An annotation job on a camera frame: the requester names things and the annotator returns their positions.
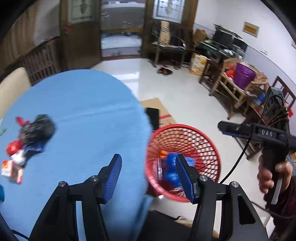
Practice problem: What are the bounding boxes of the flat cardboard sheet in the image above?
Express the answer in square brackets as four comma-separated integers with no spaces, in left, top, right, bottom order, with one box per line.
[140,98,177,132]

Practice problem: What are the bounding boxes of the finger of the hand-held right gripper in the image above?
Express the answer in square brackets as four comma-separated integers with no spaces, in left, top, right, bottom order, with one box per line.
[218,120,253,139]

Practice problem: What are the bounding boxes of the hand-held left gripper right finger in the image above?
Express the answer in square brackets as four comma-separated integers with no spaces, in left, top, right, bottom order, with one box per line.
[175,153,270,241]

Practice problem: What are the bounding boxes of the yellow wall plaque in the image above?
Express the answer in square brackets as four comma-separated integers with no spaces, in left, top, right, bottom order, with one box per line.
[243,22,259,37]

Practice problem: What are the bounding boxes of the dark blue wrapper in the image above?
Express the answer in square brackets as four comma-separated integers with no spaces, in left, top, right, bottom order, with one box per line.
[23,141,47,164]

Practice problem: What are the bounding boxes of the wooden slatted cabinet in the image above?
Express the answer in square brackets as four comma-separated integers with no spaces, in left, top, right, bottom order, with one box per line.
[20,39,63,84]

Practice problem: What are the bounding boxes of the brown cardboard box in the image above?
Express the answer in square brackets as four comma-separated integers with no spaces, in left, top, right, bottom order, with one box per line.
[194,29,208,44]

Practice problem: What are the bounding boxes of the black metal chair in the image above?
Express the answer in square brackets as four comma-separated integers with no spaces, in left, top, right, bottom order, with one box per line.
[151,21,188,68]

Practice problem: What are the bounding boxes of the orange printed cardboard box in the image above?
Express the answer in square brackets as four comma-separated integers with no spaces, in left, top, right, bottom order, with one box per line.
[190,53,207,76]

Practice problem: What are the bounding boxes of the purple bucket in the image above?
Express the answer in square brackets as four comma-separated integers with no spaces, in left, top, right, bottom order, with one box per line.
[233,63,257,90]

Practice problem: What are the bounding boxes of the red mesh basket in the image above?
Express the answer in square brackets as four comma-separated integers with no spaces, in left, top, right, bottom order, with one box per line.
[145,124,221,202]

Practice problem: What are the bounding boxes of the light wooden armchair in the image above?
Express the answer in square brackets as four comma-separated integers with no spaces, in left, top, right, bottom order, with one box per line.
[210,58,265,120]

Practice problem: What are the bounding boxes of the white wrapper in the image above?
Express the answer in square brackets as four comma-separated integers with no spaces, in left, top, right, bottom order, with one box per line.
[10,151,26,167]

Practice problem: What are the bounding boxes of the red torn wrapper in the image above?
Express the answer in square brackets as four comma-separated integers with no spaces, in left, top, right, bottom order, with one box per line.
[15,116,31,127]

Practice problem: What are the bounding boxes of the black computer monitor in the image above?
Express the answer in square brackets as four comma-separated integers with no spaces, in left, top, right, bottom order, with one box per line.
[213,29,234,50]

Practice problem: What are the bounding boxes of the dark wooden chair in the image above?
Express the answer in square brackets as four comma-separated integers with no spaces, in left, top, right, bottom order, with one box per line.
[273,76,296,105]

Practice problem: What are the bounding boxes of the cream leather sofa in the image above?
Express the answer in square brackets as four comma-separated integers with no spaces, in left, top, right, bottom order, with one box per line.
[0,67,31,120]

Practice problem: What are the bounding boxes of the stained glass window panel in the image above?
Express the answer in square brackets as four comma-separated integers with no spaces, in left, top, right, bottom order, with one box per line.
[153,0,185,24]

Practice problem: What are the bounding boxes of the person's right hand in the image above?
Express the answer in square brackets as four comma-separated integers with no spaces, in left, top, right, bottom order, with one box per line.
[257,154,294,195]

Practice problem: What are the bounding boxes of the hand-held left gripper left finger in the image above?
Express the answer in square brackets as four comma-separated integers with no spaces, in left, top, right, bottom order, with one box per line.
[29,153,123,241]

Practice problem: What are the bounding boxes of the wooden door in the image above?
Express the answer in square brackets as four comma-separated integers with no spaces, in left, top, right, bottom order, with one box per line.
[60,0,101,70]

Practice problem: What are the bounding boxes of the blue plastic bag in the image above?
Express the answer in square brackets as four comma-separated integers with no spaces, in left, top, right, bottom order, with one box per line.
[162,153,197,189]

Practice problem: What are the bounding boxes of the crumpled red wrapper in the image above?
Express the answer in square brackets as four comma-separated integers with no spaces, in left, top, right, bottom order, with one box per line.
[6,140,23,156]

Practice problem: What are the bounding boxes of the dark wooden side table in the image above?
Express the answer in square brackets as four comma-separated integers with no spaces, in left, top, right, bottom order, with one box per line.
[199,58,223,88]

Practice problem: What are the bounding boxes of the person's right forearm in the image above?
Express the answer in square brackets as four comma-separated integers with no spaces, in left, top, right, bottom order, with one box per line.
[266,153,296,241]

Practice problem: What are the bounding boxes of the brown slippers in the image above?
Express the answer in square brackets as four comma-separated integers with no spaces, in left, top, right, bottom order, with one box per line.
[157,67,173,76]

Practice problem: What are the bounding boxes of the black plastic bag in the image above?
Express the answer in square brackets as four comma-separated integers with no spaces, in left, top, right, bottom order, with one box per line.
[18,114,56,145]

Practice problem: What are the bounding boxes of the orange and white carton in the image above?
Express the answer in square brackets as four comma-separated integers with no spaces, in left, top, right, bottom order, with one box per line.
[1,160,24,184]

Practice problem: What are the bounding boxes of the black flat device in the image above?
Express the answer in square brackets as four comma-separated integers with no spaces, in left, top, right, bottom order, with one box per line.
[144,107,160,132]

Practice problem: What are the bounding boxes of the red plastic bag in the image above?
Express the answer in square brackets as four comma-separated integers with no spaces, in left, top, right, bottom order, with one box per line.
[225,65,237,80]

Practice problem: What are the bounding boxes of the clear plastic container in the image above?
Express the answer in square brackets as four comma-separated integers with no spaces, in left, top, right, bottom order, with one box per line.
[154,158,167,181]

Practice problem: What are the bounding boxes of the thin black floor cable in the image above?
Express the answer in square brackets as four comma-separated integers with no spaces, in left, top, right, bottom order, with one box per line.
[10,229,30,240]

